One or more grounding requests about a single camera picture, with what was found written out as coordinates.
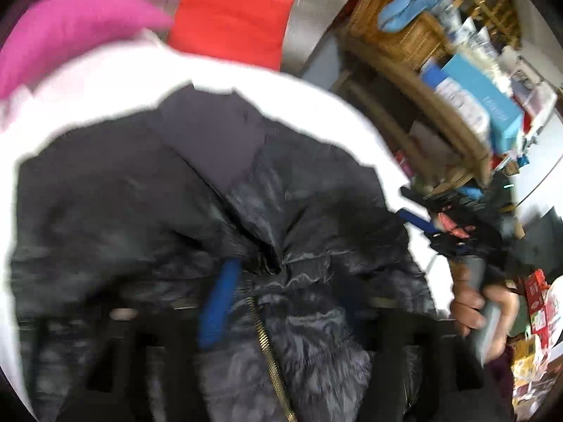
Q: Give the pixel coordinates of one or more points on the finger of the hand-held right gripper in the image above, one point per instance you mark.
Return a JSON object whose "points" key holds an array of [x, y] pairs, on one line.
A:
{"points": [[418, 197], [415, 222]]}

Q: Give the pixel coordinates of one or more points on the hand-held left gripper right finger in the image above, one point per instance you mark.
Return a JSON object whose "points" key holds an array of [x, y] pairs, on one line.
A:
{"points": [[396, 338]]}

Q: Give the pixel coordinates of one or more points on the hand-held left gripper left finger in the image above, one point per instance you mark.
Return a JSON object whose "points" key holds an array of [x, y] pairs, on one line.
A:
{"points": [[217, 303]]}

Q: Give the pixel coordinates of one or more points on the black puffer jacket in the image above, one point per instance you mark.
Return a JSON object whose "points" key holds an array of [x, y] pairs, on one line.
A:
{"points": [[132, 193]]}

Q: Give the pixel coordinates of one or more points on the person's right forearm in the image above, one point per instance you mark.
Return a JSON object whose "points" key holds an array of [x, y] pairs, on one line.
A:
{"points": [[501, 373]]}

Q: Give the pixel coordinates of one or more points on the person's right hand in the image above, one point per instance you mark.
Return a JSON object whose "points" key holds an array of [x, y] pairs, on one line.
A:
{"points": [[466, 307]]}

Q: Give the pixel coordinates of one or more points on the wooden table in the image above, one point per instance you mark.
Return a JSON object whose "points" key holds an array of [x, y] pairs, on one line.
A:
{"points": [[440, 105]]}

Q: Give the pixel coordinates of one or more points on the red carton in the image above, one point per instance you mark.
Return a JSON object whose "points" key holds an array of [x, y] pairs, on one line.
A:
{"points": [[537, 299]]}

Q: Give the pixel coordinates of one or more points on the white tissue pack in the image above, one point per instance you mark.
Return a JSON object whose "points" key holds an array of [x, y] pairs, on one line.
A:
{"points": [[457, 101]]}

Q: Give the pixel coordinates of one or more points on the light blue box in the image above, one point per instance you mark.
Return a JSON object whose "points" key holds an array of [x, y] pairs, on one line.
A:
{"points": [[488, 96]]}

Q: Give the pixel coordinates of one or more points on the wicker basket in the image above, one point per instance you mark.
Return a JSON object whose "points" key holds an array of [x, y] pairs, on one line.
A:
{"points": [[418, 39]]}

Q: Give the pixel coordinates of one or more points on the light blue cloth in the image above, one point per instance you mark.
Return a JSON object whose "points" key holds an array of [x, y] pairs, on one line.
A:
{"points": [[407, 6]]}

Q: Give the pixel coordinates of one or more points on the wooden stair railing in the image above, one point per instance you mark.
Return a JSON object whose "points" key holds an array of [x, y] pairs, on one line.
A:
{"points": [[484, 0]]}

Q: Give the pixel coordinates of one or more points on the silver foil mat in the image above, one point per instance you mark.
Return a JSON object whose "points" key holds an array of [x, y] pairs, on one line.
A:
{"points": [[316, 4]]}

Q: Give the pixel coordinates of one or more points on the white blanket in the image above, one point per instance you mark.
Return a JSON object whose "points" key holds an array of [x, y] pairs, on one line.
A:
{"points": [[110, 79]]}

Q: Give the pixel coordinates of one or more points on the red pillow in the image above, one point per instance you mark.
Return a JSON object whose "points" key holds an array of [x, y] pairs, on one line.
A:
{"points": [[228, 22]]}

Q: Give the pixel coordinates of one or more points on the pink pillow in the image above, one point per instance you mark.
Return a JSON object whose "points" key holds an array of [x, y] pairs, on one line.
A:
{"points": [[66, 26]]}

